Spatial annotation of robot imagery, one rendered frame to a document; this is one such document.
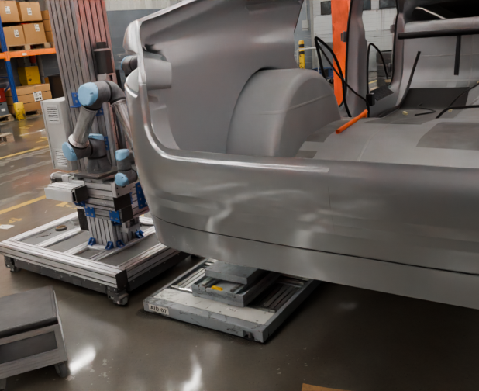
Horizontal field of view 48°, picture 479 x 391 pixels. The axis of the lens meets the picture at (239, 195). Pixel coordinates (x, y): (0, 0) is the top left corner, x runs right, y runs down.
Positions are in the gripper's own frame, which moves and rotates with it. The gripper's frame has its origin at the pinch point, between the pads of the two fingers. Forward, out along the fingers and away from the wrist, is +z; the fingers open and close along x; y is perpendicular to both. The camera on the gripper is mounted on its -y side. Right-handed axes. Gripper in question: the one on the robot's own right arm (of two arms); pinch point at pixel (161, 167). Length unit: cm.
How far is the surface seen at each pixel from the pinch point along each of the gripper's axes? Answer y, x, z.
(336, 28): 66, -13, 248
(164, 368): -83, -44, -67
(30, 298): -49, 25, -85
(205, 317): -76, -43, -28
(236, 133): 28, -73, -27
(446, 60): 32, -108, 254
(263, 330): -75, -79, -28
